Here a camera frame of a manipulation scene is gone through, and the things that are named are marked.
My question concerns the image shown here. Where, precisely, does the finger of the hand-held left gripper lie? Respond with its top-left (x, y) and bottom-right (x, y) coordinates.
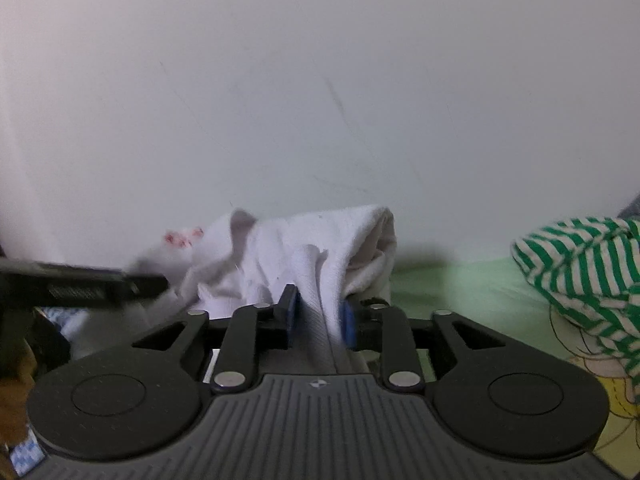
top-left (0, 259), bottom-right (170, 309)

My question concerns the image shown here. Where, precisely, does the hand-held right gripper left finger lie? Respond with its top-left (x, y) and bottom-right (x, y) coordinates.
top-left (131, 284), bottom-right (301, 394)

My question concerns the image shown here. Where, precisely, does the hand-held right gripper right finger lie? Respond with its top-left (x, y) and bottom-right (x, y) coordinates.
top-left (341, 300), bottom-right (506, 394)

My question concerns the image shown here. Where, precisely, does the bright green white striped cloth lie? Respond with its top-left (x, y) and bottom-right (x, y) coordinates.
top-left (511, 216), bottom-right (640, 387)

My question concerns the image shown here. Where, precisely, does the pale green printed bedsheet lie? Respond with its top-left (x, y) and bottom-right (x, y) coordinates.
top-left (390, 254), bottom-right (640, 479)

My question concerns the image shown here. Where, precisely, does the blue white patterned cloth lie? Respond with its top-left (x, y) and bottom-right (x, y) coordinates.
top-left (6, 427), bottom-right (47, 479)

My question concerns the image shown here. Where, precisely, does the white shirt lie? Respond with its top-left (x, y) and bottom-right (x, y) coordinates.
top-left (72, 205), bottom-right (399, 377)

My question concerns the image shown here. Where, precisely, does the grey garment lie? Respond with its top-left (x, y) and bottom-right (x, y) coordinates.
top-left (617, 194), bottom-right (640, 222)

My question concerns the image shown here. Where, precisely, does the person's left forearm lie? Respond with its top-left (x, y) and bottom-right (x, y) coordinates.
top-left (0, 347), bottom-right (37, 448)

